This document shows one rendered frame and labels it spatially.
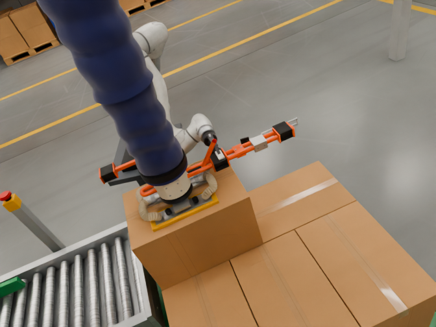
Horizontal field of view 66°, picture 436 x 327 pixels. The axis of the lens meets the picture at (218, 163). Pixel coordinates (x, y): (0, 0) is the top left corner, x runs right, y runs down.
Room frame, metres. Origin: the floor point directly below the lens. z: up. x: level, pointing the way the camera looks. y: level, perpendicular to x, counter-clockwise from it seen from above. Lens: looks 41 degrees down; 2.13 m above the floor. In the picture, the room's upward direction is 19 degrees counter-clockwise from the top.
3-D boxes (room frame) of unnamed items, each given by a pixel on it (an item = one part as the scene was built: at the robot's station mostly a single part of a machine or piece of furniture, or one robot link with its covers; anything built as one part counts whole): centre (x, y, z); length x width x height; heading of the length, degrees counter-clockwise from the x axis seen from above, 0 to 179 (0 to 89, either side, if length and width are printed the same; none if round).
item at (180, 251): (1.24, 0.23, 0.75); 0.60 x 0.40 x 0.40; 97
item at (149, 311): (1.20, 0.60, 0.58); 0.70 x 0.03 x 0.06; 7
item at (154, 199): (1.22, 0.24, 1.01); 0.34 x 0.25 x 0.06; 96
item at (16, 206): (1.63, 1.23, 0.50); 0.07 x 0.07 x 1.00; 7
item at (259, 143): (1.27, -0.22, 1.07); 0.07 x 0.07 x 0.04; 6
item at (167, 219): (1.13, 0.23, 0.97); 0.34 x 0.10 x 0.05; 96
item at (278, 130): (1.28, -0.36, 1.08); 0.08 x 0.07 x 0.05; 96
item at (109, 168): (1.45, 0.57, 1.07); 0.09 x 0.08 x 0.05; 6
